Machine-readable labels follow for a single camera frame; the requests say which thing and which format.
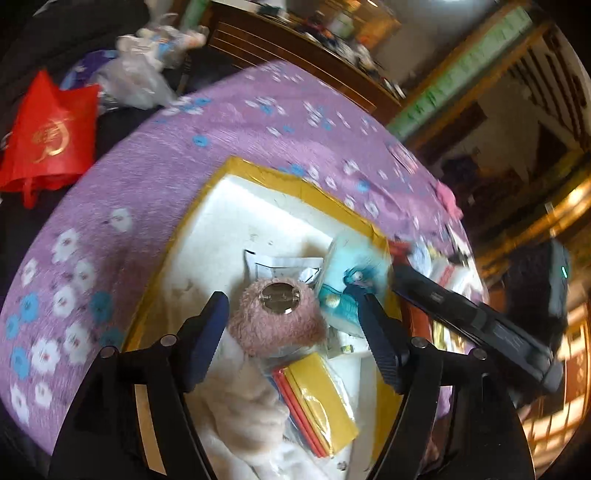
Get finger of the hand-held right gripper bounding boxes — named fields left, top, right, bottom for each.
left=392, top=265, right=500, bottom=346

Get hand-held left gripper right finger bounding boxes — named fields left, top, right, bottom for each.
left=355, top=291, right=536, bottom=480

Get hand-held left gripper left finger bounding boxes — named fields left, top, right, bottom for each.
left=48, top=291, right=230, bottom=480

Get pink plush badge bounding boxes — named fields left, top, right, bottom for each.
left=228, top=277, right=331, bottom=358

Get cream fluffy plush cloth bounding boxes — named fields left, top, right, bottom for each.
left=194, top=332, right=305, bottom=480

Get light blue packet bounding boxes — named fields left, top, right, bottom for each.
left=316, top=233, right=395, bottom=335

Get packet of coloured sheets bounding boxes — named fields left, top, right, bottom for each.
left=263, top=353, right=361, bottom=460

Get white foam box yellow tape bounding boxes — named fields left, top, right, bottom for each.
left=122, top=157, right=407, bottom=480

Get white red packets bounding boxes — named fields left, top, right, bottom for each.
left=392, top=240, right=476, bottom=296

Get pink cloth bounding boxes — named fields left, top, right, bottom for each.
left=436, top=182, right=465, bottom=217

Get purple floral bedsheet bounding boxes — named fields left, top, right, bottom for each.
left=0, top=60, right=490, bottom=467

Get red shopping bag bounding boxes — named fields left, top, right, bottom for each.
left=0, top=69, right=100, bottom=208

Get clear plastic bag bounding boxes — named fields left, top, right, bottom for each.
left=95, top=55, right=178, bottom=109

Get wooden headboard shelf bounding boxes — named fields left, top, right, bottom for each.
left=203, top=0, right=407, bottom=121

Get white printed plastic bag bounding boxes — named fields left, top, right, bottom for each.
left=115, top=25, right=208, bottom=70

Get green bamboo wall poster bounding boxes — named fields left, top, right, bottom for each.
left=388, top=9, right=546, bottom=139

